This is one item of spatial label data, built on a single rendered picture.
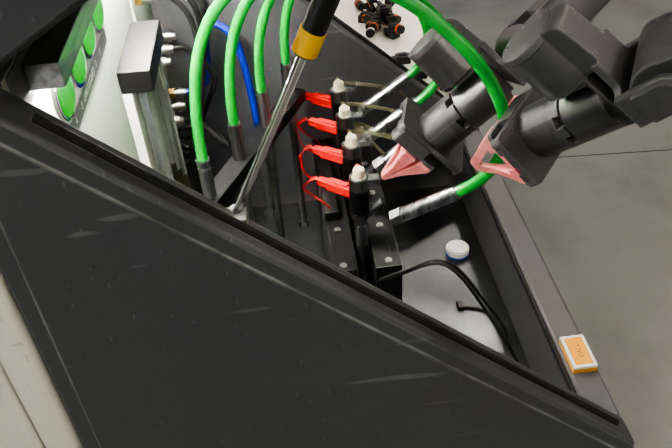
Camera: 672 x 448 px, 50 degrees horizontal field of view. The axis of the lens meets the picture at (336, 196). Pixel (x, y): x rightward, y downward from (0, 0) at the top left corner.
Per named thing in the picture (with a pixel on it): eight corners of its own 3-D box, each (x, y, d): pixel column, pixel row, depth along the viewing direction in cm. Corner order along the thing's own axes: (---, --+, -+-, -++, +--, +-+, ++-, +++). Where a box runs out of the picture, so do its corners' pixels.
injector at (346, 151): (380, 255, 116) (377, 146, 103) (349, 259, 116) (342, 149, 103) (378, 243, 118) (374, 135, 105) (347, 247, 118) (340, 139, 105)
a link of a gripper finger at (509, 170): (444, 157, 80) (498, 131, 72) (474, 116, 84) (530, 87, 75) (484, 200, 81) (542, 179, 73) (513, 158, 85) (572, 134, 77)
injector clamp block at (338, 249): (402, 336, 111) (402, 263, 102) (337, 344, 110) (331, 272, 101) (370, 200, 138) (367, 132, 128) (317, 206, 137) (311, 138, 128)
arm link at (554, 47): (698, 103, 58) (707, 36, 62) (598, 11, 55) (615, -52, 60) (581, 162, 67) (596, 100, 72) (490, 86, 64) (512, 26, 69)
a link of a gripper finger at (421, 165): (358, 140, 99) (406, 99, 94) (397, 170, 102) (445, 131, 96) (352, 171, 94) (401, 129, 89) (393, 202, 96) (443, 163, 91)
